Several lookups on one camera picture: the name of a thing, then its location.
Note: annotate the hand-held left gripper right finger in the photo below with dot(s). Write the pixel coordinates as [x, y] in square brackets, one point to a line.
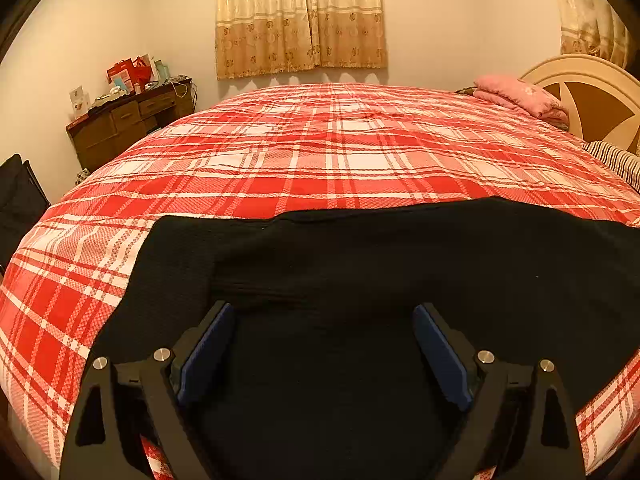
[442, 355]

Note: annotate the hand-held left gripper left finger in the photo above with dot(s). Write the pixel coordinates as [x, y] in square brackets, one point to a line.
[205, 355]

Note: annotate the black pants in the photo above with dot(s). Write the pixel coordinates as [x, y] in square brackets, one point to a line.
[350, 260]

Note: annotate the black folding chair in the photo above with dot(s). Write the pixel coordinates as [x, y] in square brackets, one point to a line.
[20, 200]

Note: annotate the bed with red plaid sheet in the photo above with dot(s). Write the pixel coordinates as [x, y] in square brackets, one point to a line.
[325, 140]

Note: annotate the brown wooden desk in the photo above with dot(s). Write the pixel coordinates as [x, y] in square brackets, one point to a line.
[120, 125]

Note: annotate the striped pillow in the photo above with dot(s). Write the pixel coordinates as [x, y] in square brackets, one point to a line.
[617, 160]

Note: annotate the pink folded blanket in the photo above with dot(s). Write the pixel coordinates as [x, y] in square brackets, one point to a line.
[520, 95]

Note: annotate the white card with picture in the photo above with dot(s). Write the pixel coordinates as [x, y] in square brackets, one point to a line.
[80, 100]

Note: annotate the red gift bags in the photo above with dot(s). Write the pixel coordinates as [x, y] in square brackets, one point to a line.
[130, 72]

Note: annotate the cream wooden headboard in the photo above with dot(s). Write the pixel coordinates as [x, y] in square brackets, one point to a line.
[595, 95]

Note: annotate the beige window curtain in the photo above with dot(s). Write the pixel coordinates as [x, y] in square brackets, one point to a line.
[300, 20]

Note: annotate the beige floral side curtain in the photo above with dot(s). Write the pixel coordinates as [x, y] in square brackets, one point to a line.
[590, 15]

